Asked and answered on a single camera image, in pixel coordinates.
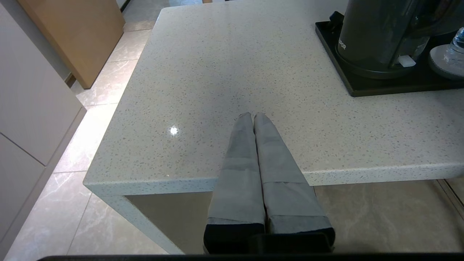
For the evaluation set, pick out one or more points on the white ceramic saucer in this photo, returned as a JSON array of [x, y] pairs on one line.
[[440, 59]]

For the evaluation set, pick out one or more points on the white tall cabinet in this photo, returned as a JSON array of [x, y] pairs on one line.
[[29, 108]]

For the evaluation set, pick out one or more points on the light wooden door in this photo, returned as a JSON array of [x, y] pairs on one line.
[[79, 32]]

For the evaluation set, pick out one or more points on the clear red-label water bottle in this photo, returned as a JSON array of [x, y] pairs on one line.
[[457, 47]]

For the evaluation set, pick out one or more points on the black electric kettle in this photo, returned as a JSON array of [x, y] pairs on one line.
[[384, 32]]

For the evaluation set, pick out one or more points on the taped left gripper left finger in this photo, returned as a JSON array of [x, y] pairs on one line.
[[239, 181]]

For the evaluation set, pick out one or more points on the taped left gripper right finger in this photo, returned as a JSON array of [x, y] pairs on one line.
[[286, 188]]

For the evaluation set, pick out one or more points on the black rectangular serving tray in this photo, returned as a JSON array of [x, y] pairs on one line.
[[380, 87]]

